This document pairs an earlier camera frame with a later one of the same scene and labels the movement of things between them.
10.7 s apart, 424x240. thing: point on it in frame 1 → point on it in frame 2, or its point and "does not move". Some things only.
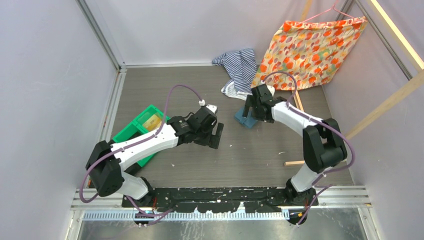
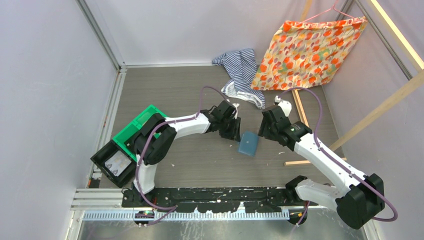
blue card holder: (248, 121) → (248, 143)
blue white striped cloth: (241, 65) does not move
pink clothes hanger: (332, 7) does not move
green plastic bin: (137, 128) does not move
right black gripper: (249, 103) → (263, 131)
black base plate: (263, 200) does not move
